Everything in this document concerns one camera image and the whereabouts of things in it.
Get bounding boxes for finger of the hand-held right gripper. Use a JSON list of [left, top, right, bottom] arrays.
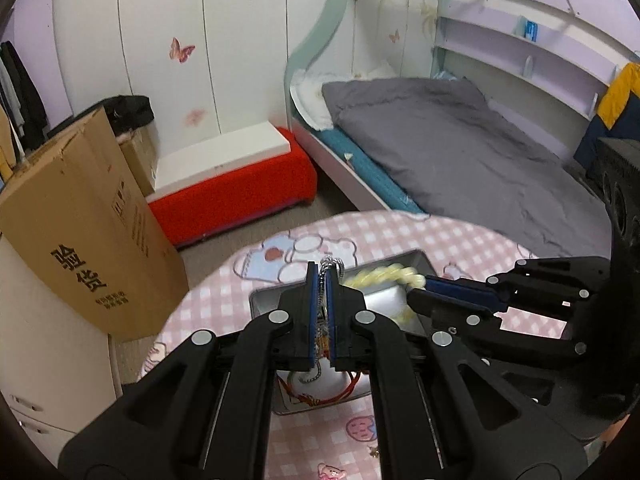
[[425, 256, 613, 318], [407, 291, 591, 361]]

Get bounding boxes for grey blanket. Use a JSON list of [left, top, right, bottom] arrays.
[[321, 77, 613, 261]]

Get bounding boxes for white pillow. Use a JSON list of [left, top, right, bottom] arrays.
[[289, 67, 396, 131]]

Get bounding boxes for black hanging coat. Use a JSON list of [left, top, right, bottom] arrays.
[[2, 40, 48, 150]]

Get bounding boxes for metal tin box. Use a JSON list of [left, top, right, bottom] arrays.
[[248, 249, 436, 416]]

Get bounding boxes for yellow and navy jacket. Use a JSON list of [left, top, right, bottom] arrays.
[[572, 62, 640, 181]]

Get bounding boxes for black bag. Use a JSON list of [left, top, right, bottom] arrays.
[[102, 95, 155, 136]]

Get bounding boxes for mint bunk bed frame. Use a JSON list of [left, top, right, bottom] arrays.
[[282, 0, 451, 221]]

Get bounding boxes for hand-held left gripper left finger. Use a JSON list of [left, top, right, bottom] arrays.
[[57, 262, 328, 480]]

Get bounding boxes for red string bracelet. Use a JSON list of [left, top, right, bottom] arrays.
[[277, 370, 371, 406]]

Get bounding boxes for teal mattress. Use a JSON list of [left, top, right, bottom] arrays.
[[317, 127, 431, 216]]

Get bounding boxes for purple wall shelves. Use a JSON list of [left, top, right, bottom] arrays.
[[432, 0, 640, 121]]

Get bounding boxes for red bench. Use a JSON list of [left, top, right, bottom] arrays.
[[146, 127, 318, 248]]

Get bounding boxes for silver chain necklace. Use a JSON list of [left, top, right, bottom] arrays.
[[295, 256, 347, 386]]

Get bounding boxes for white wardrobe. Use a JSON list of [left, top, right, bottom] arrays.
[[52, 0, 351, 161]]

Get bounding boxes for small cardboard box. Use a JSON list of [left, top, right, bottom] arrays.
[[117, 127, 158, 198]]

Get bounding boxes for yellow hanging garment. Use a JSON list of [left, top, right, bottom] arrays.
[[0, 107, 15, 181]]

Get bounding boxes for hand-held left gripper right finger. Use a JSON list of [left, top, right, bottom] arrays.
[[326, 270, 588, 480]]

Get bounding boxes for light blue hanging garment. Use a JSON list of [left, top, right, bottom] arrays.
[[0, 60, 23, 131]]

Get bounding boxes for large cardboard box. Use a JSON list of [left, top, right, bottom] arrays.
[[0, 106, 190, 343]]

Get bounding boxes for pink checkered tablecloth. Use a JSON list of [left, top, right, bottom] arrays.
[[136, 210, 591, 480]]

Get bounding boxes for white box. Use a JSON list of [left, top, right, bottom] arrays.
[[150, 121, 292, 196]]

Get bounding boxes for yellow twisted rope bracelet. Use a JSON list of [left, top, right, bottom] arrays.
[[342, 262, 428, 326]]

